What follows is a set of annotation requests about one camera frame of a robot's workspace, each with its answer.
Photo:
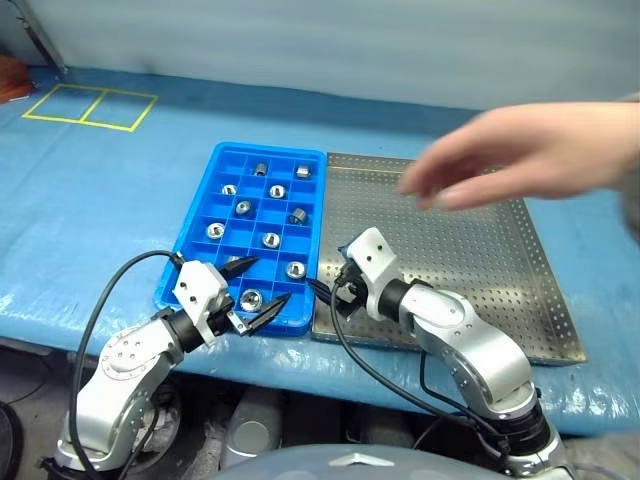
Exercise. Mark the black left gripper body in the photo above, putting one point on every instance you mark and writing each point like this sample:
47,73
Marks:
222,317

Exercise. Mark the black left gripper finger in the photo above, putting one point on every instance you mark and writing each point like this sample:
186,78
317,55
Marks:
267,315
239,267

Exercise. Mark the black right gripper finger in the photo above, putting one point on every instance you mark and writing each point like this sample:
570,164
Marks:
344,249
320,291

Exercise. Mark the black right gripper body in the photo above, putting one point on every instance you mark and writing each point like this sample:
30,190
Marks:
350,292

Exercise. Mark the person's forearm grey sleeve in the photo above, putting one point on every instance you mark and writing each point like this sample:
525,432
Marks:
631,140

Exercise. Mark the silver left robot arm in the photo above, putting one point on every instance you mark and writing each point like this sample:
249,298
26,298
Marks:
125,360

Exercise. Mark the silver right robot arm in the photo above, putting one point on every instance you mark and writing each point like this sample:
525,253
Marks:
475,340

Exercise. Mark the blue compartment tray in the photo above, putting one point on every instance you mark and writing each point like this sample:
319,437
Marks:
235,165

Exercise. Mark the person's bare hand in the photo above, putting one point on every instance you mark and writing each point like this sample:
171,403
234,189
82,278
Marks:
525,150

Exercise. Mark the grey rounded cylinder shape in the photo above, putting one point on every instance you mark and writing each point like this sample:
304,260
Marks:
250,430

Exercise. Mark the perforated metal tray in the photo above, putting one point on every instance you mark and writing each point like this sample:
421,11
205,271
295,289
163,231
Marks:
475,250

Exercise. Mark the blue plastic table cover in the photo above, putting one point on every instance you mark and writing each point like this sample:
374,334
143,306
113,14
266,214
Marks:
100,200

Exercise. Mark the grey robot torso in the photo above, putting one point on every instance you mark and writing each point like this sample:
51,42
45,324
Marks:
325,467

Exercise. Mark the yellow tape floor marking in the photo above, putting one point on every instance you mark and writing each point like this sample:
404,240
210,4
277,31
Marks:
80,123

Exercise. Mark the black round object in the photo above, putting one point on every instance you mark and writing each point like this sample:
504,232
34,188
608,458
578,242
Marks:
7,440

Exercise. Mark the brown wooden object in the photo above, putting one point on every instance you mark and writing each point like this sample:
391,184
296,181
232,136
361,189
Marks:
10,80

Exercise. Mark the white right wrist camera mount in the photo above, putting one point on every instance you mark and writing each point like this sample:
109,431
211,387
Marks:
372,255

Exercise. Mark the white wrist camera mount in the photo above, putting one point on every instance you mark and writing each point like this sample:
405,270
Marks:
200,290
372,255

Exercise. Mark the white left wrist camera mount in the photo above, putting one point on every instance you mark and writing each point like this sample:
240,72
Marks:
200,290

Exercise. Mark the aluminium frame post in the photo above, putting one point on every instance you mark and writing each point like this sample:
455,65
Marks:
47,42

